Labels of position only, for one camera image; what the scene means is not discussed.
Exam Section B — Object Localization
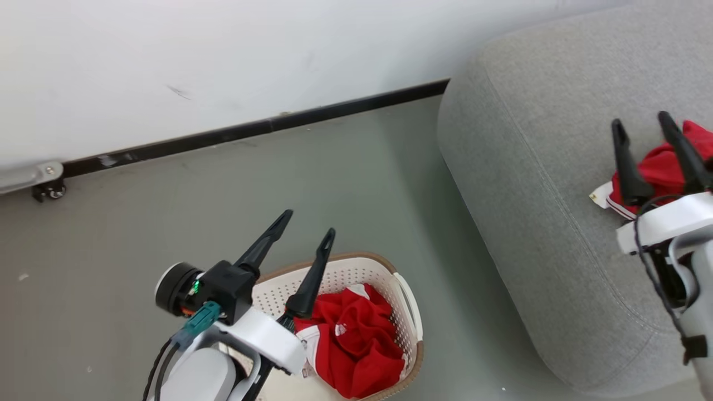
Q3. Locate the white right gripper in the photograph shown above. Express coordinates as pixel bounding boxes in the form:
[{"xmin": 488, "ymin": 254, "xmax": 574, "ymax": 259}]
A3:
[{"xmin": 611, "ymin": 111, "xmax": 713, "ymax": 257}]

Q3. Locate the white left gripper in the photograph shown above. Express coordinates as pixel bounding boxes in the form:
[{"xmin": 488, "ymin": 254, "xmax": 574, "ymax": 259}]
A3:
[{"xmin": 217, "ymin": 209, "xmax": 336, "ymax": 375}]

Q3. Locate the red garment with white stripes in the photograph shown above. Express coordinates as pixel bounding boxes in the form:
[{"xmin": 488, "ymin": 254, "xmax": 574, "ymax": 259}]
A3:
[{"xmin": 590, "ymin": 120, "xmax": 713, "ymax": 221}]

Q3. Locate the red garment with white logo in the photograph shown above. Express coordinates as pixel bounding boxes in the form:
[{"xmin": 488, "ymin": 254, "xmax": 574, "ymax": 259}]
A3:
[{"xmin": 292, "ymin": 284, "xmax": 407, "ymax": 399}]

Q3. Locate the grey fabric sofa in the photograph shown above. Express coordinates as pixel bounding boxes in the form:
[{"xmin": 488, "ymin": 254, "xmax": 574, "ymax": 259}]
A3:
[{"xmin": 437, "ymin": 0, "xmax": 713, "ymax": 399}]

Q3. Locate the white perforated laundry basket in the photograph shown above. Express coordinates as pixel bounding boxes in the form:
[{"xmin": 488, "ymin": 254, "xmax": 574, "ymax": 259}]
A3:
[{"xmin": 245, "ymin": 252, "xmax": 425, "ymax": 401}]

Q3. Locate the black baseboard strip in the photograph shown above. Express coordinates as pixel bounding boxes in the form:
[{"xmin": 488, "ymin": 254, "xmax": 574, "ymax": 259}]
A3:
[{"xmin": 61, "ymin": 78, "xmax": 451, "ymax": 179}]

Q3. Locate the black caster wheel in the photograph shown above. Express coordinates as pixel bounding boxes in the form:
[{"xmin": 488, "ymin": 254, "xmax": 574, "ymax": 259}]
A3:
[{"xmin": 32, "ymin": 181, "xmax": 67, "ymax": 203}]

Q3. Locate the teal cable connector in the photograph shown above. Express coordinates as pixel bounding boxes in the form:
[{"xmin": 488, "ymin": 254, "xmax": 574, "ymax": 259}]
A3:
[{"xmin": 172, "ymin": 301, "xmax": 222, "ymax": 350}]

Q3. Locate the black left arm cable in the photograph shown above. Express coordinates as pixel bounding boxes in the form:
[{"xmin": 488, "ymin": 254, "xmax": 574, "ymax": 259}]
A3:
[
  {"xmin": 143, "ymin": 337, "xmax": 173, "ymax": 401},
  {"xmin": 154, "ymin": 343, "xmax": 180, "ymax": 401}
]

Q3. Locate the grey metal partition frame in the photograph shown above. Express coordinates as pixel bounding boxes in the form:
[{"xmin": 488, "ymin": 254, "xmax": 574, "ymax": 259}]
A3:
[{"xmin": 0, "ymin": 160, "xmax": 65, "ymax": 195}]

